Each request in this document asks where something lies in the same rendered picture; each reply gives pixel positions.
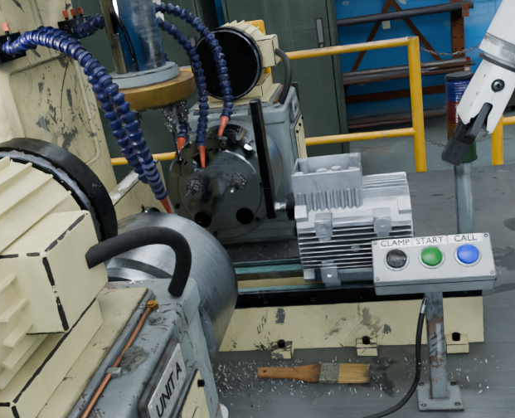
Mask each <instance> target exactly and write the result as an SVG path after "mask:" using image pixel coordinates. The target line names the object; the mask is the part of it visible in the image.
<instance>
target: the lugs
mask: <svg viewBox="0 0 515 418"><path fill-rule="evenodd" d="M397 206H398V213H399V214H407V213H411V197H410V196H407V197H398V198H397ZM294 218H295V220H296V221H297V222H306V221H309V211H308V208H307V206H306V205H302V206H295V207H294ZM304 281H305V282H306V283H312V282H317V272H316V270H304Z"/></svg>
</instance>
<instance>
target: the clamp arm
mask: <svg viewBox="0 0 515 418"><path fill-rule="evenodd" d="M249 106H250V108H249V109H248V110H247V112H248V115H250V116H251V121H252V126H253V131H254V136H255V146H256V152H257V157H258V162H259V167H260V177H261V179H260V187H263V193H264V198H265V208H266V213H267V218H268V219H276V218H277V216H278V212H280V211H276V210H279V207H277V206H279V202H277V201H276V197H275V187H274V182H273V176H272V171H271V165H270V155H269V150H268V144H267V138H266V133H265V123H264V117H263V112H262V106H261V101H260V98H255V99H251V100H250V102H249Z"/></svg>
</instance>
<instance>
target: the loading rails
mask: <svg viewBox="0 0 515 418"><path fill-rule="evenodd" d="M232 264H233V265H234V268H235V271H236V277H237V282H238V296H237V301H236V306H235V309H234V312H233V314H232V316H231V321H230V322H229V325H228V328H227V330H226V334H225V337H224V338H223V341H222V344H221V347H220V350H219V352H229V351H252V350H271V351H270V352H271V357H272V359H291V358H292V357H293V353H294V349H297V348H341V347H356V354H357V356H358V357H367V356H378V346H386V345H408V344H415V337H416V329H417V324H418V318H419V313H420V306H421V303H422V299H423V297H424V293H416V294H386V295H376V291H375V287H374V283H373V280H359V281H345V282H342V286H328V287H325V284H324V283H323V282H322V280H319V281H317V282H312V283H306V282H305V281H304V271H303V266H302V263H301V259H300V256H298V257H286V258H274V259H261V260H238V261H232ZM442 295H443V310H444V326H445V350H446V352H447V353H466V352H469V343H475V342H483V341H484V337H483V290H482V289H478V290H463V291H447V292H442Z"/></svg>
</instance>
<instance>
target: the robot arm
mask: <svg viewBox="0 0 515 418"><path fill-rule="evenodd" d="M479 49H481V50H483V51H484V53H482V52H480V53H479V54H478V56H479V57H481V58H482V59H483V60H482V62H481V64H480V65H479V67H478V69H477V70H476V72H475V74H474V77H473V78H472V80H471V81H470V83H469V86H468V87H467V89H466V91H465V92H464V95H463V97H462V99H461V101H460V103H459V106H458V109H457V111H458V114H459V117H460V118H459V122H458V123H457V125H456V127H455V129H454V132H453V135H454V136H452V135H451V136H450V138H449V141H448V143H447V144H446V146H445V148H444V150H443V152H442V154H441V158H442V160H444V161H446V162H448V163H452V164H453V165H455V166H459V165H460V164H461V163H462V161H463V159H464V156H465V154H466V153H467V152H468V150H469V147H470V145H471V143H472V142H473V141H474V139H475V138H476V137H477V135H478V133H479V130H480V129H481V127H483V129H484V131H485V133H486V134H491V133H492V132H493V131H494V129H495V128H496V126H497V124H498V121H499V120H500V118H501V116H502V114H503V111H504V110H505V108H506V106H507V103H508V101H509V99H510V97H511V95H512V93H513V90H514V88H515V0H503V1H502V3H501V5H500V7H499V9H498V10H497V12H496V14H495V16H494V18H493V20H492V22H491V24H490V26H489V28H488V30H487V32H486V34H485V36H484V38H483V40H482V42H481V44H480V46H479Z"/></svg>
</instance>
